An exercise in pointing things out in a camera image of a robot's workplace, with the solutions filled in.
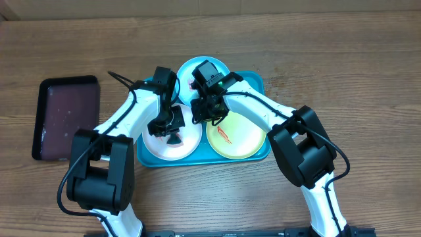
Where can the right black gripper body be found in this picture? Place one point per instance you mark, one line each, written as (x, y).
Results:
(207, 112)

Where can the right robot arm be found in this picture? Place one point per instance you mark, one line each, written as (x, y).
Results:
(302, 149)

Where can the green rimmed yellow plate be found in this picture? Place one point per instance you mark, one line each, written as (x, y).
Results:
(236, 137)

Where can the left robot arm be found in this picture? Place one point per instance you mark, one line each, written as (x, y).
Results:
(100, 181)

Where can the light blue plate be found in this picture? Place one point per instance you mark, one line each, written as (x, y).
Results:
(185, 76)

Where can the black rectangular water tray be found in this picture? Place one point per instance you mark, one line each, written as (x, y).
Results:
(64, 106)

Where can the teal plastic serving tray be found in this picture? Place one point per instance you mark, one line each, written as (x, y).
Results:
(202, 155)

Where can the pink and green sponge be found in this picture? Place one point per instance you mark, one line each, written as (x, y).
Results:
(171, 140)

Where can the white plate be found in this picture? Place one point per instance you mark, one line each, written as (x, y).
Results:
(190, 135)

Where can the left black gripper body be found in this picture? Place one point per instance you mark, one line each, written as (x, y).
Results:
(166, 122)

